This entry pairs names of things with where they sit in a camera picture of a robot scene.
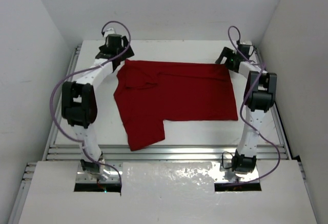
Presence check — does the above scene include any red t-shirt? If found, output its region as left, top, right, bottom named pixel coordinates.
left=114, top=60, right=238, bottom=151

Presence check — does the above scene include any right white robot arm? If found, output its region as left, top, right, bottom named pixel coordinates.
left=215, top=40, right=277, bottom=174

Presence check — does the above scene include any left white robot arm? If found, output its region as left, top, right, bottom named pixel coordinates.
left=61, top=34, right=134, bottom=176

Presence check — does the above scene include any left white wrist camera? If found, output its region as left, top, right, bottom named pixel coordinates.
left=101, top=27, right=116, bottom=38

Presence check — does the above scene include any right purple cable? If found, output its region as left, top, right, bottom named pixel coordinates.
left=227, top=25, right=281, bottom=184

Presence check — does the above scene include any purple cable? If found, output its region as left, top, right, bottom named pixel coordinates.
left=227, top=25, right=281, bottom=184
left=49, top=21, right=132, bottom=184

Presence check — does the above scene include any right black base cable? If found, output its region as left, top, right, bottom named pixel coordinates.
left=220, top=151, right=234, bottom=177

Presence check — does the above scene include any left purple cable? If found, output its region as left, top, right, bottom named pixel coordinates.
left=49, top=21, right=132, bottom=184

